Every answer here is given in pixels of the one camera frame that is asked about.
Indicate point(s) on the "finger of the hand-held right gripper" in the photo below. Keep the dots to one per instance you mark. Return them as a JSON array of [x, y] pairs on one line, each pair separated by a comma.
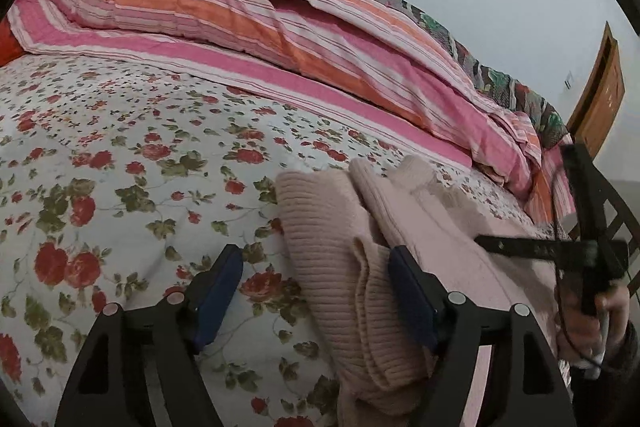
[[520, 249]]

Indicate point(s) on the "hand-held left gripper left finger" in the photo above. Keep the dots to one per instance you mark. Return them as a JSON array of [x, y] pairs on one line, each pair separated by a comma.
[[217, 297]]

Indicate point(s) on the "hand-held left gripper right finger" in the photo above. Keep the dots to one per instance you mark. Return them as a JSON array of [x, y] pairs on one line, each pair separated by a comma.
[[415, 302]]

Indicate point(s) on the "pink knitted sweater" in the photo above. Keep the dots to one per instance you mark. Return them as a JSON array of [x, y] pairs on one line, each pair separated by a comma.
[[325, 247]]

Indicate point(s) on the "person's right forearm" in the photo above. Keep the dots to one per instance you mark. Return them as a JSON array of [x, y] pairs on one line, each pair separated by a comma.
[[620, 382]]

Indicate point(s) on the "person's right hand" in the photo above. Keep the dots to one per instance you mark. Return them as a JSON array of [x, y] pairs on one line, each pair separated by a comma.
[[580, 332]]

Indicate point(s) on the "dark wooden footboard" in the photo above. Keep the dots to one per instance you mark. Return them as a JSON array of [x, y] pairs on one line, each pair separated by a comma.
[[617, 207]]

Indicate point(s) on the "brown wooden door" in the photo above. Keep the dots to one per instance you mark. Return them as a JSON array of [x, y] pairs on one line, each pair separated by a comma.
[[600, 107]]

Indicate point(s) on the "floral bed sheet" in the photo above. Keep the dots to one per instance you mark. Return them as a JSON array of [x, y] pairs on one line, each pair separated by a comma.
[[125, 132]]

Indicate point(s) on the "pink orange striped quilt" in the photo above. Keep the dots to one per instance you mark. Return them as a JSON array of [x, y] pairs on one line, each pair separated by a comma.
[[250, 17]]

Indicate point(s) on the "red pillow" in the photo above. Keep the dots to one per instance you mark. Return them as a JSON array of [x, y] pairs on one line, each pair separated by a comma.
[[7, 49]]

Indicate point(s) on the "white wall switch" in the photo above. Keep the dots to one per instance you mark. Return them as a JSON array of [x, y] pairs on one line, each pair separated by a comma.
[[569, 79]]

